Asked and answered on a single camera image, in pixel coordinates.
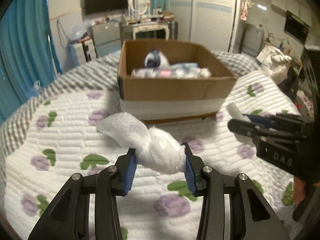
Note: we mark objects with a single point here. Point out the white clothes pile on chair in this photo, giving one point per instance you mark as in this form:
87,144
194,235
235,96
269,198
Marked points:
274,63

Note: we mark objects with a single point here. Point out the grey mini fridge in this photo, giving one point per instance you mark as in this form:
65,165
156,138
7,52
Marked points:
106,38

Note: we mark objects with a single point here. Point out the brown cardboard box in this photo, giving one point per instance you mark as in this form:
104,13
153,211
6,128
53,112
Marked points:
161,99

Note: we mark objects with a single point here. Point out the grey checked duvet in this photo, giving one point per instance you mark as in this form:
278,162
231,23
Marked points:
95,75

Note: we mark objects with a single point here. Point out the white louvred wardrobe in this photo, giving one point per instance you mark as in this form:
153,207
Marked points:
211,23

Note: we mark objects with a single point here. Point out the black wall television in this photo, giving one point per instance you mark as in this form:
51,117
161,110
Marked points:
97,6

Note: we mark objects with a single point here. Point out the teal left curtain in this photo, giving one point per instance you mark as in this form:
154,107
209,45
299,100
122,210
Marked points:
29,61

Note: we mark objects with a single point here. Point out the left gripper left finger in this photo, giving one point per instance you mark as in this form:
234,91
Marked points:
67,215

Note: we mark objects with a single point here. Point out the white suitcase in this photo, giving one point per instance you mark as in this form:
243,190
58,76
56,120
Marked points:
83,51

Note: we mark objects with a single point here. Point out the pink hanging garment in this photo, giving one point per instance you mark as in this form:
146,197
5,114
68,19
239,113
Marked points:
245,6

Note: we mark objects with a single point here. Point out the white floral quilted blanket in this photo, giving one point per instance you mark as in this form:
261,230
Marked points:
62,139

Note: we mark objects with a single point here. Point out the right hand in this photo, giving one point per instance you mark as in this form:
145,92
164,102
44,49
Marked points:
298,191

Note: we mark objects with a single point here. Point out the clear plastic bag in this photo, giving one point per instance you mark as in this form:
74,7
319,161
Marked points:
79,31

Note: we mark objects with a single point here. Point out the white knotted towel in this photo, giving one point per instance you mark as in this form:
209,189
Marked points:
161,148

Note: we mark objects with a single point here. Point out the white oval vanity mirror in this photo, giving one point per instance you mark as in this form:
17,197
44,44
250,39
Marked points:
138,8

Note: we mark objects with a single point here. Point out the white blue rolled cloth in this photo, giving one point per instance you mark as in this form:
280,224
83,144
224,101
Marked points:
156,59

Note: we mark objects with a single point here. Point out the black range hood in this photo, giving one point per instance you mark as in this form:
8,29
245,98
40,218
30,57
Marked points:
296,27

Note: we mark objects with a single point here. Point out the white dressing table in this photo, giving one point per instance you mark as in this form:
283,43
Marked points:
132,29

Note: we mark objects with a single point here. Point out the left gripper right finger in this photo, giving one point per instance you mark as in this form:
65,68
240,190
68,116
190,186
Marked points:
251,215

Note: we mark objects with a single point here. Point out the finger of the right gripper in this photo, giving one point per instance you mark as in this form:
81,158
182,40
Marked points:
267,122
246,132

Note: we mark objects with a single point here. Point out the white upper wall cabinets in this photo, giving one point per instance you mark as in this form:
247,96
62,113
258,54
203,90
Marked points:
294,7

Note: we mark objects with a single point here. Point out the dark suitcase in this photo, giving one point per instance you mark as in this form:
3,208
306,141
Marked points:
173,30

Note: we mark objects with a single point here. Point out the grey washing machine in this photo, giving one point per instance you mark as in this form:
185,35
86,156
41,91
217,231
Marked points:
253,40

